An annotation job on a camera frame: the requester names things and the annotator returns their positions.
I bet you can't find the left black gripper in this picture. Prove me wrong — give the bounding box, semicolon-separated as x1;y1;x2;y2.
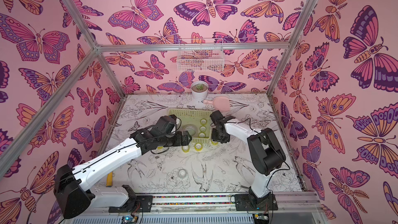
159;130;194;148

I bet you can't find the pale green storage basket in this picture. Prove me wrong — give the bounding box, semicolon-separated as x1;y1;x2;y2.
169;108;212;145

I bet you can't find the large transparent tape roll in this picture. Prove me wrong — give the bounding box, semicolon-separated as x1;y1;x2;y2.
183;124;198;137

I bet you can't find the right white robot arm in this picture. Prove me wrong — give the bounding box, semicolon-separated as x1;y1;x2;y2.
210;111;286;201

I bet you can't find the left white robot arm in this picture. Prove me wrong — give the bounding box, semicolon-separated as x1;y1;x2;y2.
53;115;192;219

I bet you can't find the small clear tape roll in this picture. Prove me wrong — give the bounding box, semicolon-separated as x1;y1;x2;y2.
178;169;188;179

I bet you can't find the pink plastic scoop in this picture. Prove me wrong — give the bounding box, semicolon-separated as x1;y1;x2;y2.
203;96;231;112

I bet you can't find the white potted succulent plant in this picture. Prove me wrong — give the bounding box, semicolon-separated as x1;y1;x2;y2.
191;80;208;102

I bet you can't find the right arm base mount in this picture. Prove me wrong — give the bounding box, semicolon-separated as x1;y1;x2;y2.
234;193;278;212

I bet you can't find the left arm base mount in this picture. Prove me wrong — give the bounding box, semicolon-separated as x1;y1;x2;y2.
108;195;153;213

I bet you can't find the white wire wall basket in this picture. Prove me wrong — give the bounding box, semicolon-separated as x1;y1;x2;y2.
175;38;225;73

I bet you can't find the aluminium front rail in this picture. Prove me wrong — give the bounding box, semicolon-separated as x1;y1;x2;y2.
57;191;330;224

